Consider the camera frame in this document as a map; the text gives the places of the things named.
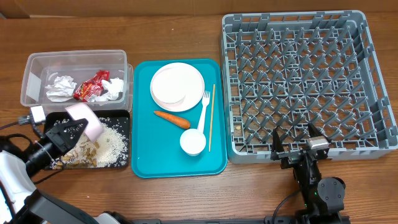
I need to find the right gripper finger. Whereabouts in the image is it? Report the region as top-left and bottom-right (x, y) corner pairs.
(307, 123), (325, 138)
(271, 128), (284, 154)

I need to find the pink bowl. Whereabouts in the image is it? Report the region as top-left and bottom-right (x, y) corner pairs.
(65, 103), (104, 143)

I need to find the white napkin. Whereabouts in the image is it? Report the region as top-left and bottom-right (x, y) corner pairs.
(45, 75), (77, 103)

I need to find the peanut shells and rice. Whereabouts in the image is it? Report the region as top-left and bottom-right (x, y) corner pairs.
(51, 117), (129, 170)

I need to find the red snack wrapper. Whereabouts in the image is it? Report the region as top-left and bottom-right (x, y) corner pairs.
(73, 70), (110, 102)

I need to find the white tissue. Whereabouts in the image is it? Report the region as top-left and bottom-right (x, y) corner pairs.
(95, 78), (124, 102)

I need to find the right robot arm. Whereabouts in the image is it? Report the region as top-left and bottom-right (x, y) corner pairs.
(264, 123), (351, 224)

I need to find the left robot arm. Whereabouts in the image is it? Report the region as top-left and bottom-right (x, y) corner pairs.
(1, 103), (130, 224)

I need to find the grey dishwasher rack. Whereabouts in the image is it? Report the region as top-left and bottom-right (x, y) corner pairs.
(221, 10), (397, 164)

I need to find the black tray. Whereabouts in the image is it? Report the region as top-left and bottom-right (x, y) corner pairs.
(43, 109), (131, 171)

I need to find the clear plastic bin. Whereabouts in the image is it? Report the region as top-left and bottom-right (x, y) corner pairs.
(20, 50), (133, 114)

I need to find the white plastic fork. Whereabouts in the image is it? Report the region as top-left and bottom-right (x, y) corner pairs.
(197, 91), (211, 133)

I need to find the white cup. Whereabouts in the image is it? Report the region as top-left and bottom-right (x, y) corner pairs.
(180, 129), (206, 156)

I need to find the wooden chopstick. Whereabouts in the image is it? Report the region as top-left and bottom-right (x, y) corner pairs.
(208, 84), (216, 152)

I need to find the teal serving tray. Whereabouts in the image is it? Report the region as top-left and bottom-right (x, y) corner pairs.
(131, 58), (228, 178)

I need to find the orange carrot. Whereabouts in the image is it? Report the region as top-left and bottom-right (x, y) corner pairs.
(154, 111), (190, 129)

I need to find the white round plate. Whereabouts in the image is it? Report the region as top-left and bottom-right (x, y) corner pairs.
(150, 62), (205, 112)

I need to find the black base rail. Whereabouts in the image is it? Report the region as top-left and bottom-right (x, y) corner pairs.
(131, 216), (299, 224)

